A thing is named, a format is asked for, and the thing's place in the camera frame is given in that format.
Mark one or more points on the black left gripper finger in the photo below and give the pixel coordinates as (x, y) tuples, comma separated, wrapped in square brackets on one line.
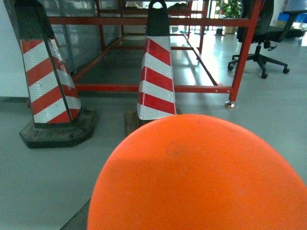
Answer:
[(79, 220)]

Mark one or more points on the red white cone left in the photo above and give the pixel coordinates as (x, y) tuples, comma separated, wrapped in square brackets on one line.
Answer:
[(58, 118)]

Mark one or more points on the red white traffic cone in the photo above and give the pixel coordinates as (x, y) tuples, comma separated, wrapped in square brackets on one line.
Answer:
[(156, 93)]

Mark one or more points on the potted green plant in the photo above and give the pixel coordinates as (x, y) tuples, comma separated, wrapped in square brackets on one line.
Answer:
[(227, 9)]

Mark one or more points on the black office chair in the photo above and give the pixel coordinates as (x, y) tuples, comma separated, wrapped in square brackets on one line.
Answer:
[(264, 33)]

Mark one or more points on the red metal table frame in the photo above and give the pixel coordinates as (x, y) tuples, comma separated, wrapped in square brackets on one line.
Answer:
[(137, 17)]

